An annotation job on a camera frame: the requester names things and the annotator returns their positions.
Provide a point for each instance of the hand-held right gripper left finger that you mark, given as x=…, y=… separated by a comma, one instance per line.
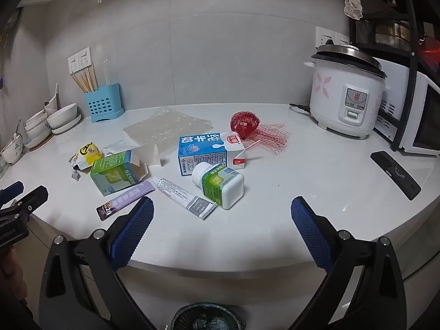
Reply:
x=132, y=232

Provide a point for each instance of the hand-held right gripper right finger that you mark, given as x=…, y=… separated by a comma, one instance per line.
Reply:
x=311, y=233

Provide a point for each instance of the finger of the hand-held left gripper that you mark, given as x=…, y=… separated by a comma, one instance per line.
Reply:
x=12, y=189
x=34, y=196

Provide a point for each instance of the purple sachet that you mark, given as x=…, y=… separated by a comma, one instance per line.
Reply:
x=127, y=197

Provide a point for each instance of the white and grey ointment tube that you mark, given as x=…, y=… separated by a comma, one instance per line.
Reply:
x=178, y=194

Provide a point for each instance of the green and white medicine box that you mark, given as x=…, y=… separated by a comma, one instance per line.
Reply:
x=110, y=175

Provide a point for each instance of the yellow snack packet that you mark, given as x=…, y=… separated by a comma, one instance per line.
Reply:
x=90, y=153

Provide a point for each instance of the white bottle with green label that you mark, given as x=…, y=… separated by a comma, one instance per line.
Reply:
x=223, y=189

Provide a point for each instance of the mesh bin with green liner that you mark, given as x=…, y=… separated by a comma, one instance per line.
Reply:
x=185, y=318

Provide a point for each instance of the red striped straw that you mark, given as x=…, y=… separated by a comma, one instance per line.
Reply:
x=249, y=147

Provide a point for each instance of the blue and white milk carton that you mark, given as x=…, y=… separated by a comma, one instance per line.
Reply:
x=202, y=151

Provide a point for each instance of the clear bubble wrap sheet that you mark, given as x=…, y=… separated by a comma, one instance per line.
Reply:
x=161, y=127

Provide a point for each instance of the white cup with spoon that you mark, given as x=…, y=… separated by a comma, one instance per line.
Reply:
x=12, y=151

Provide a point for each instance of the stack of white bowls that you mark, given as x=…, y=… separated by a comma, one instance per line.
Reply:
x=36, y=125

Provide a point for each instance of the white ceramic plate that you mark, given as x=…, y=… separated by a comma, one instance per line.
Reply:
x=70, y=128

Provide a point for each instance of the clear plastic pouch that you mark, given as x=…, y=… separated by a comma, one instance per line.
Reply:
x=117, y=147

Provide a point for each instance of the white ceramic bowl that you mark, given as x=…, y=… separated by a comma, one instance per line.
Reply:
x=63, y=115

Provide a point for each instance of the white base cabinet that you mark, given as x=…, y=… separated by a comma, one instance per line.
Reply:
x=206, y=288

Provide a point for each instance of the blue utensil holder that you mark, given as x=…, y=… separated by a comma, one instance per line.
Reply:
x=103, y=105

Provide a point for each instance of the bundle of wooden chopsticks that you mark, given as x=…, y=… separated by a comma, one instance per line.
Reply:
x=84, y=80

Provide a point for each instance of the red mesh net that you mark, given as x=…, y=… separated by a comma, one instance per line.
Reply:
x=244, y=122

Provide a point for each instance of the white rice cooker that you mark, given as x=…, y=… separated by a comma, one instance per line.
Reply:
x=343, y=96

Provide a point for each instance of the white microwave oven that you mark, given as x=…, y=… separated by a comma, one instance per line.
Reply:
x=422, y=117

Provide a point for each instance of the steel pot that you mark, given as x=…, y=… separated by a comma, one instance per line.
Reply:
x=392, y=32

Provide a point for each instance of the black metal rack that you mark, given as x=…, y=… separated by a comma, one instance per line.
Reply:
x=414, y=41

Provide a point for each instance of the white wall socket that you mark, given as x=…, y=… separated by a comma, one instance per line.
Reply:
x=79, y=60
x=331, y=36

